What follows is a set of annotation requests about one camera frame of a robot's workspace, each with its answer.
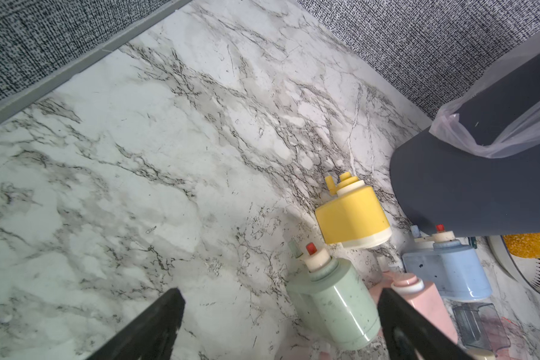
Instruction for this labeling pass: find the yellow pencil sharpener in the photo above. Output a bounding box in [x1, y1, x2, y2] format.
[315, 172, 392, 250]

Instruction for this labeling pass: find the dark grey trash bin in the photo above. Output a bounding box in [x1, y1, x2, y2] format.
[390, 55, 540, 237]

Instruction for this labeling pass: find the light blue pencil sharpener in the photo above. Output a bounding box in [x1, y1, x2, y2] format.
[402, 225, 492, 302]

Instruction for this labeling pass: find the green pencil sharpener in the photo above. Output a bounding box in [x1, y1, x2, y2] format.
[286, 242, 381, 351]

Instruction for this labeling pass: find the yellow white patterned bowl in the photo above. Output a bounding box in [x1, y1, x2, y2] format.
[486, 235, 540, 294]

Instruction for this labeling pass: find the pink pencil sharpener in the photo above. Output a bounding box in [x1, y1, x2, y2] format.
[369, 271, 458, 344]

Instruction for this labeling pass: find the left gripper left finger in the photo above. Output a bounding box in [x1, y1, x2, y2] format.
[89, 288, 185, 360]

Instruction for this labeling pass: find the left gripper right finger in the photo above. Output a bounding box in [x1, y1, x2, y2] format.
[377, 288, 472, 360]

